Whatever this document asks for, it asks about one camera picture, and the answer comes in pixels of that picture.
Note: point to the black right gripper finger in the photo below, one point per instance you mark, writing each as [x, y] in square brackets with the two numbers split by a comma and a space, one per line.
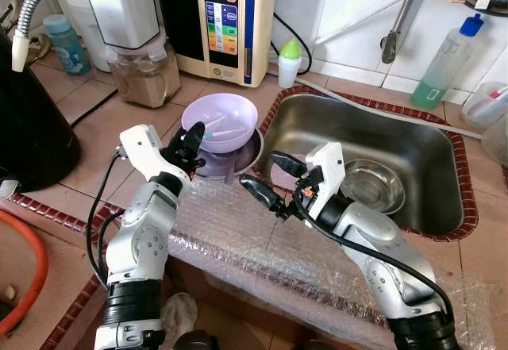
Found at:
[263, 196]
[290, 165]

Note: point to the stainless steel bowl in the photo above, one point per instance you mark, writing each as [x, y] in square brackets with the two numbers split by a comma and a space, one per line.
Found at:
[248, 157]
[377, 187]

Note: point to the purple plastic bowl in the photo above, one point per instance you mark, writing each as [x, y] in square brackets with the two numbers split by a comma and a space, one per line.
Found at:
[230, 110]

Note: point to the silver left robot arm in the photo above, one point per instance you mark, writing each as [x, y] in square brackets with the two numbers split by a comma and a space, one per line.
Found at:
[143, 239]

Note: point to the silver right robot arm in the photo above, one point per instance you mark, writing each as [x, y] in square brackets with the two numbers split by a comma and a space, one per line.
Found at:
[381, 243]

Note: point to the white teal plastic stick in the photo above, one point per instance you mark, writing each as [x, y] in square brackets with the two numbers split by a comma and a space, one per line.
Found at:
[226, 132]

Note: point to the bubble wrap sheet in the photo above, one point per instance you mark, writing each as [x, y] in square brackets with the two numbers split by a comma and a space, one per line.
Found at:
[262, 247]

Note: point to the small white bottle green cap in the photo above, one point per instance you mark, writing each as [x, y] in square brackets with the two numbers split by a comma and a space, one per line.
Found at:
[289, 68]

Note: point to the beige water ionizer machine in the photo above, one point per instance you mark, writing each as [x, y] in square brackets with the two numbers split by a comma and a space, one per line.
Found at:
[218, 32]

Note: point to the stainless steel sink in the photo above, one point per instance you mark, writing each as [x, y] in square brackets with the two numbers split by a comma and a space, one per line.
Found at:
[397, 136]

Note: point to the teal plastic bottle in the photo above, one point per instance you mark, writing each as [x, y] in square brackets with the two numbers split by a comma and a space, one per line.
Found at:
[67, 48]

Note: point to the white crumpled rag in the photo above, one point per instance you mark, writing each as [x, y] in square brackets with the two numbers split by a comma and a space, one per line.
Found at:
[178, 318]

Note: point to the large white plastic bottle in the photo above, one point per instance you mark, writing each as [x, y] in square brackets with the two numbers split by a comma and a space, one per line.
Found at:
[79, 24]

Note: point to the metal faucet lever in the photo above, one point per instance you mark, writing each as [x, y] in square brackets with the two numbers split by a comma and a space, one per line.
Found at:
[390, 48]

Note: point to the thin grey tube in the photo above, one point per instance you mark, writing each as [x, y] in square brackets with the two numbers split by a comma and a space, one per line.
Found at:
[444, 124]

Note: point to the black round appliance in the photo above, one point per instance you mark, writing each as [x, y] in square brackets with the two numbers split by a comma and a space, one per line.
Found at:
[32, 128]

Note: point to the black robot foot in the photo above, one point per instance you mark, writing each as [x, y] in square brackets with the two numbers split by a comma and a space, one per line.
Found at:
[194, 342]

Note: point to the clear plastic jar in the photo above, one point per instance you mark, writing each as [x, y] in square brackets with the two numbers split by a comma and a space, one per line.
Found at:
[496, 140]

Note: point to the white toothbrush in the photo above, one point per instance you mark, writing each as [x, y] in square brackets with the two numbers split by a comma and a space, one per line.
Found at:
[496, 96]

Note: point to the clear bottle blue cap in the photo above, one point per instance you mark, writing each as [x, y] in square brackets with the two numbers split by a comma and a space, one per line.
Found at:
[436, 72]

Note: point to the brass tap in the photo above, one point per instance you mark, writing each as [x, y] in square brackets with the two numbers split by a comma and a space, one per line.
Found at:
[36, 47]

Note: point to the white faucet tube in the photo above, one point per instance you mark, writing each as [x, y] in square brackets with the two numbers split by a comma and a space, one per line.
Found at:
[381, 11]

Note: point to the clear plastic container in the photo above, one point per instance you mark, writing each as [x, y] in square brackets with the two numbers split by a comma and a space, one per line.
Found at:
[480, 110]

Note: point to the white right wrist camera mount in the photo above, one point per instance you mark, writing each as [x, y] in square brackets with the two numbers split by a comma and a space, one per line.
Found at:
[325, 167]

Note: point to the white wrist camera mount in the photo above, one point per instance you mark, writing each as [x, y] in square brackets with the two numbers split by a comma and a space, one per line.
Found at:
[325, 167]
[143, 150]

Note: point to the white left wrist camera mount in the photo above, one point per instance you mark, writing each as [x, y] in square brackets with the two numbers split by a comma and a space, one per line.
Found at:
[143, 150]

